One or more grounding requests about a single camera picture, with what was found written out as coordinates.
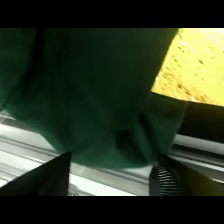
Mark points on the silver frame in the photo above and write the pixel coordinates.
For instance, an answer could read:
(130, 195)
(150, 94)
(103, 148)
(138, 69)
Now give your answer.
(23, 150)

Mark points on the dark green T-shirt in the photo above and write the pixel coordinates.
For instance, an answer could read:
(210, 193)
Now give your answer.
(86, 93)

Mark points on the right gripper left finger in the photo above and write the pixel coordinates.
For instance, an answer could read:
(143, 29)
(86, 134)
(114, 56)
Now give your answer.
(43, 178)

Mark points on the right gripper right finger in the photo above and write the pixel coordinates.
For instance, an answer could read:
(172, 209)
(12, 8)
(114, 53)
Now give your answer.
(180, 181)

